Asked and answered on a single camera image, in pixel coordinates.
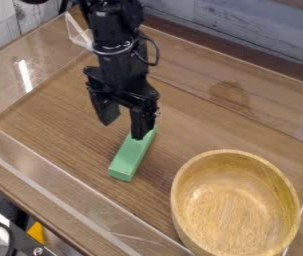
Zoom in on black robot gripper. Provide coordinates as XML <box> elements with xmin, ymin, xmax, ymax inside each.
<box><xmin>82</xmin><ymin>36</ymin><xmax>162</xmax><ymax>141</ymax></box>

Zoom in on green rectangular block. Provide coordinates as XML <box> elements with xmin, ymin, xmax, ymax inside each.
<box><xmin>109</xmin><ymin>128</ymin><xmax>157</xmax><ymax>182</ymax></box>

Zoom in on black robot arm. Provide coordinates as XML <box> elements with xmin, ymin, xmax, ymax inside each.
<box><xmin>78</xmin><ymin>0</ymin><xmax>161</xmax><ymax>140</ymax></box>

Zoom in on brown wooden bowl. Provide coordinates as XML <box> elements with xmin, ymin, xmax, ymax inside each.
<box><xmin>170</xmin><ymin>149</ymin><xmax>301</xmax><ymax>256</ymax></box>

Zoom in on yellow black device corner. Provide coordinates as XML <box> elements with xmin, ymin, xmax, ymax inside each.
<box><xmin>10</xmin><ymin>222</ymin><xmax>66</xmax><ymax>256</ymax></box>

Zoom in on clear acrylic corner bracket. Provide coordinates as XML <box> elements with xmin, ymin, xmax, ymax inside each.
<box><xmin>65</xmin><ymin>13</ymin><xmax>94</xmax><ymax>51</ymax></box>

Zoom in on clear acrylic tray wall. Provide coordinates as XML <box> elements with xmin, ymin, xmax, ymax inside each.
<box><xmin>0</xmin><ymin>113</ymin><xmax>196</xmax><ymax>256</ymax></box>

